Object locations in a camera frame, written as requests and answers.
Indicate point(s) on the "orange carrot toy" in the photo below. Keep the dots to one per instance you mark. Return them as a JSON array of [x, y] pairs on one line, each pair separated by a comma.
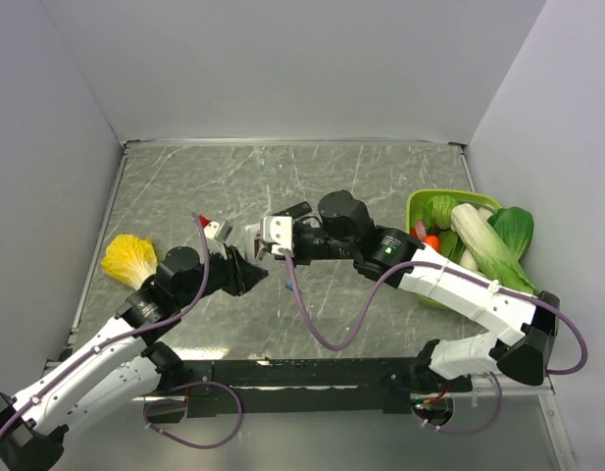
[[433, 241]]

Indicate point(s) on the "black mounting base plate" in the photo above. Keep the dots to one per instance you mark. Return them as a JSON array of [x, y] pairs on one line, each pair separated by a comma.
[[207, 388]]

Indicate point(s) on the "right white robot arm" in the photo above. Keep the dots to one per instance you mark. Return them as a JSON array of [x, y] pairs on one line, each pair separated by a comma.
[[519, 330]]

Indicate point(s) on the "white remote control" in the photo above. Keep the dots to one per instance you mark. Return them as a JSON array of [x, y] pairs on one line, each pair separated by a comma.
[[253, 247]]

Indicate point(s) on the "large bok choy toy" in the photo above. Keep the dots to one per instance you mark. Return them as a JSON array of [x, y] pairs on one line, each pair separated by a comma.
[[494, 259]]

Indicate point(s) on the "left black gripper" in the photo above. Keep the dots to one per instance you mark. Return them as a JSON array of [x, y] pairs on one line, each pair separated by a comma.
[[240, 274]]

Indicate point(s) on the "green cabbage toy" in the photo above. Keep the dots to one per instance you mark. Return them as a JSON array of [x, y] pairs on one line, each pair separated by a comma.
[[437, 212]]

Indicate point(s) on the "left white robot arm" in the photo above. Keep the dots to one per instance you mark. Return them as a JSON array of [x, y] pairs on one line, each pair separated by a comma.
[[125, 359]]

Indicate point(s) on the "pink radish toy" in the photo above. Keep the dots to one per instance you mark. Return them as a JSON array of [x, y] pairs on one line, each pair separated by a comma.
[[421, 230]]

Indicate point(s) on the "green plastic basket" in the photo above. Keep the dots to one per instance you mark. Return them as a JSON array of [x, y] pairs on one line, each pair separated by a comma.
[[451, 246]]

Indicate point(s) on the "small bok choy toy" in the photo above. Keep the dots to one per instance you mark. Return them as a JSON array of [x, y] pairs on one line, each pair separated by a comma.
[[468, 261]]

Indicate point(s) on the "yellow cabbage toy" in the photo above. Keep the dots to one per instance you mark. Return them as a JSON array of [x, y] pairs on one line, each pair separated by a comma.
[[130, 260]]

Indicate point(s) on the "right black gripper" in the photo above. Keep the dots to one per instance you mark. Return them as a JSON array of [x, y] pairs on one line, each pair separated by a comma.
[[296, 254]]

